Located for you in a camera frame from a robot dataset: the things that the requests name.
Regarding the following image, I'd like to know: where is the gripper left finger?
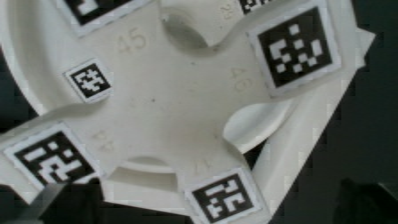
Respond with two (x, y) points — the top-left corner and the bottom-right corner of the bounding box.
(10, 179), (104, 224)

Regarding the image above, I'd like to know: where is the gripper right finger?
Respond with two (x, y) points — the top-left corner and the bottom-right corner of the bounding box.
(333, 179), (398, 224)

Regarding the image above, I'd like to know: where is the white round table top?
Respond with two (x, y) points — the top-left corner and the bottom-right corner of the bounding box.
(0, 0), (378, 214)

